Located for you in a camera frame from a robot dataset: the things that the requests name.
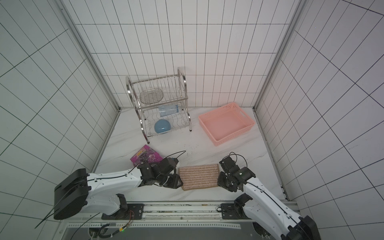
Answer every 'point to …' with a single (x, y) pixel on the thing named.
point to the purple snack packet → (145, 155)
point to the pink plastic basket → (225, 123)
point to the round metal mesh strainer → (151, 96)
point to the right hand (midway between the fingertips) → (215, 183)
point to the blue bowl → (161, 126)
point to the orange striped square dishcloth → (199, 177)
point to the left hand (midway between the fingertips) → (176, 187)
